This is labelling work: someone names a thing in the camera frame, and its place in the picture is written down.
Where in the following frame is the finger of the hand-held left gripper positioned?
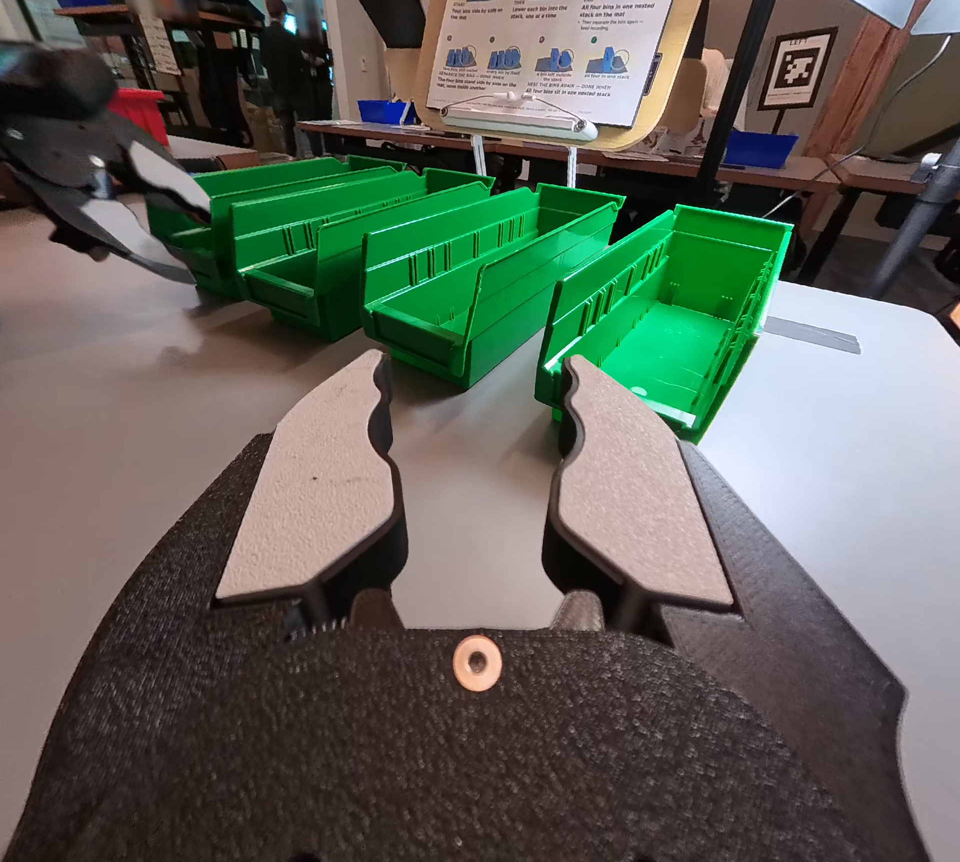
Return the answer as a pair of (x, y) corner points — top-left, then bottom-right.
(86, 196), (198, 287)
(122, 142), (213, 225)

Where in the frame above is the black framed marker sign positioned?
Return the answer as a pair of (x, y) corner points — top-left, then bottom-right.
(757, 27), (840, 113)

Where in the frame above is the wooden sign board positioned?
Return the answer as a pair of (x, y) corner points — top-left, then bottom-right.
(416, 0), (725, 154)

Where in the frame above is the printed instruction sheet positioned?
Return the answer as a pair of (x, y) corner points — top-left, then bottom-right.
(426, 0), (706, 128)

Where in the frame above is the grey tape strip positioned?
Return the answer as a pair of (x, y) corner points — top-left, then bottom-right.
(757, 316), (862, 355)

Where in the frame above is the wooden shelf rack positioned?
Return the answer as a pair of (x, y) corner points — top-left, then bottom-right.
(52, 0), (260, 128)

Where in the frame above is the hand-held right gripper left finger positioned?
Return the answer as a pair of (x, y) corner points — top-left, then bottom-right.
(215, 349), (410, 623)

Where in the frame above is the white clip bar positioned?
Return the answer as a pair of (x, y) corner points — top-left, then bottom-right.
(438, 100), (599, 144)

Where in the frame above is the red ribbed crate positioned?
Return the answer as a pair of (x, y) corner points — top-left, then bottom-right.
(108, 88), (170, 146)

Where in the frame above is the white sign stand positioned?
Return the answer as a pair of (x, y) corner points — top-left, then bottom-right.
(471, 134), (580, 188)

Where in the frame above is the grey metal pole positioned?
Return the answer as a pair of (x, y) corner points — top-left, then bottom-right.
(866, 142), (960, 300)

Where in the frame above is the black light stand pole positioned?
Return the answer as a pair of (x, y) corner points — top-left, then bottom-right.
(697, 0), (789, 206)

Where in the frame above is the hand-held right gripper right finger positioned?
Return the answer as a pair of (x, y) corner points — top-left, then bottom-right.
(541, 355), (736, 626)

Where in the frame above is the wooden side table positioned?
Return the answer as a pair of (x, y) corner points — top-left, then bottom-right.
(296, 119), (841, 195)
(825, 153), (960, 197)

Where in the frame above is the grey cable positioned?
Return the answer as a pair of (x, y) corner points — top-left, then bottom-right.
(765, 37), (954, 218)

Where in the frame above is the green plastic bin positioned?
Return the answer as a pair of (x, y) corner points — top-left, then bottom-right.
(231, 168), (498, 343)
(146, 155), (410, 296)
(361, 184), (627, 392)
(534, 203), (796, 446)

